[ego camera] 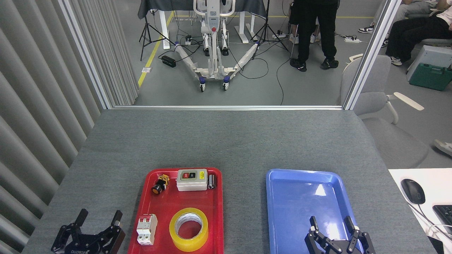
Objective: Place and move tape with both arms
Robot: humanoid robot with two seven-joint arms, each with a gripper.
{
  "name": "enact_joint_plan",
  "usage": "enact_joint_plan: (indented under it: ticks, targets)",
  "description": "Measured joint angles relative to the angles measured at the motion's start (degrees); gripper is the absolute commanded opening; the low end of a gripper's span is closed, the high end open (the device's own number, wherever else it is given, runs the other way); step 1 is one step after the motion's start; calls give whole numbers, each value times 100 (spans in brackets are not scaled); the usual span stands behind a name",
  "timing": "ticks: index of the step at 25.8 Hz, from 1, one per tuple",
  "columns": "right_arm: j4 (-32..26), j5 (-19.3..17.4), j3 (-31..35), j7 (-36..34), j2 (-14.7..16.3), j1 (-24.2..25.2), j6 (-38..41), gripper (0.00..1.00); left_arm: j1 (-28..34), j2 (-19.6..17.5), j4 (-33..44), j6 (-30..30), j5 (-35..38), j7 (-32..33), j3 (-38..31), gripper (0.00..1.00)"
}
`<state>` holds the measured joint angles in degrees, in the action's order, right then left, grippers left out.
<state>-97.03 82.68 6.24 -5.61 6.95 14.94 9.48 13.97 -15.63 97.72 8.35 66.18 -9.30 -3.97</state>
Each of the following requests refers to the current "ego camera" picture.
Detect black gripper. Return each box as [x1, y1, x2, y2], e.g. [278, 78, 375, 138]
[51, 208, 126, 254]
[305, 216, 375, 254]

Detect yellow tape roll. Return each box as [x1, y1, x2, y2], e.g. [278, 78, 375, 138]
[169, 207, 209, 252]

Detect blue plastic tray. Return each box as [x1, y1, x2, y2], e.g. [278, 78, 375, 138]
[266, 169, 366, 254]

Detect white circuit breaker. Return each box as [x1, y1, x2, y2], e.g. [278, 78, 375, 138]
[136, 214, 158, 246]

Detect orange black push button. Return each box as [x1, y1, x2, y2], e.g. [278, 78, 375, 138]
[152, 174, 170, 194]

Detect red plastic tray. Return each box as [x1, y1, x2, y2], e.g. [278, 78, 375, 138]
[128, 168, 225, 254]

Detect black computer mouse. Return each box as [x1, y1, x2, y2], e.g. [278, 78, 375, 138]
[401, 179, 426, 205]

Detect grey office chair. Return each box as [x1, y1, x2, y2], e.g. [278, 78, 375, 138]
[340, 55, 429, 169]

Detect white desk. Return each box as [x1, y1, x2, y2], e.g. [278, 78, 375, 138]
[388, 168, 452, 254]

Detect black keyboard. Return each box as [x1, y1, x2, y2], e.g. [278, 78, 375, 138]
[433, 205, 452, 235]

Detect grey pleated curtain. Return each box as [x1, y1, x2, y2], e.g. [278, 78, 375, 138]
[0, 0, 139, 254]

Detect person's grey shoe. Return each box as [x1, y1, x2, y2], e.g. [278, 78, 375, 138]
[434, 139, 452, 157]

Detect green case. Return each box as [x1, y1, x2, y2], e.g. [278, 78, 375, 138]
[410, 63, 452, 91]

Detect person with white shoes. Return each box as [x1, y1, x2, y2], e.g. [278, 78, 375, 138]
[289, 22, 320, 44]

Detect black tripod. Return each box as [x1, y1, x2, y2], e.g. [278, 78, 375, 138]
[139, 0, 176, 61]
[251, 0, 292, 60]

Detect white stand on wheels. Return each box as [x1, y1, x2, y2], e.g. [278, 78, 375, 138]
[175, 0, 260, 92]

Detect standing person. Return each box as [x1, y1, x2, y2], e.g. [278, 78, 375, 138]
[288, 0, 339, 72]

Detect seated person in dark trousers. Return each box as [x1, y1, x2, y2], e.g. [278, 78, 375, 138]
[381, 0, 452, 66]

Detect table with dark cloth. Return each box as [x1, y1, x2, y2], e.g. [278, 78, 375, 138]
[138, 0, 267, 50]

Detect seated person in grey trousers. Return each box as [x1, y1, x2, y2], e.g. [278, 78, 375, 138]
[358, 0, 438, 34]

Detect mouse cable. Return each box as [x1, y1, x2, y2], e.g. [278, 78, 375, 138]
[410, 203, 452, 234]

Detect grey push button switch box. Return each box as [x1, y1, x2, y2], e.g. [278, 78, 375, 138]
[177, 169, 208, 192]

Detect black floor cable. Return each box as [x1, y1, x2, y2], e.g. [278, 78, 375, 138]
[230, 49, 292, 105]

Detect silver rail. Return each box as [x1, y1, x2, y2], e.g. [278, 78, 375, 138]
[112, 105, 343, 110]

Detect silver post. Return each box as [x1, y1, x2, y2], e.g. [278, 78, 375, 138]
[58, 0, 113, 110]
[342, 0, 401, 110]

